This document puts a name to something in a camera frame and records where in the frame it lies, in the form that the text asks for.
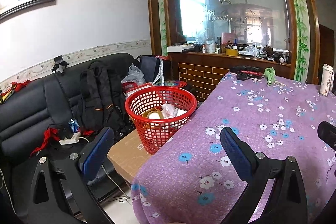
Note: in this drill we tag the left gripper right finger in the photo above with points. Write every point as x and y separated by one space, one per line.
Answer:
240 154

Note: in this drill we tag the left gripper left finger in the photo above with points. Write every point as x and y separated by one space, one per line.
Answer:
94 153

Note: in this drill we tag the clear plastic bag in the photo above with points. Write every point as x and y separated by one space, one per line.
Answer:
169 111

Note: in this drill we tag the white power strip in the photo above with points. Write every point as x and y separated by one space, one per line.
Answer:
72 140

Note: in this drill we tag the cardboard box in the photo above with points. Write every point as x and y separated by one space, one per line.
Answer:
128 155

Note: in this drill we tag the white cartoon tumbler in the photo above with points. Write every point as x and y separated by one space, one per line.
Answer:
327 80

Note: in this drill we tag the purple floral tablecloth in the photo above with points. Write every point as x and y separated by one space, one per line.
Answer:
192 180

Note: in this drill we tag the black backpack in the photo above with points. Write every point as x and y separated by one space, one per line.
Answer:
102 102

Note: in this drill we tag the black leather sofa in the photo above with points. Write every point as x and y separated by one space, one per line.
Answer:
28 113

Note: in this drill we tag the green cloth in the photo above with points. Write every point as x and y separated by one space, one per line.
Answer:
270 75

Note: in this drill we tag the red white lidded box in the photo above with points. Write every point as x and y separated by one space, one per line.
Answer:
130 88

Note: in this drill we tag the red plastic basket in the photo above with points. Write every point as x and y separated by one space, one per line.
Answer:
155 133

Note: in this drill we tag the black round case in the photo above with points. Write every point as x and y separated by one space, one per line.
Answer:
242 76

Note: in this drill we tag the black red pouch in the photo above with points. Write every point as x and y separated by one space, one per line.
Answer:
249 71

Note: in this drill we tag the wooden brick counter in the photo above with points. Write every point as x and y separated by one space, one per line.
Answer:
203 71

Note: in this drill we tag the clear bag on sofa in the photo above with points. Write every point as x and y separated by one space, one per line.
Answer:
135 75

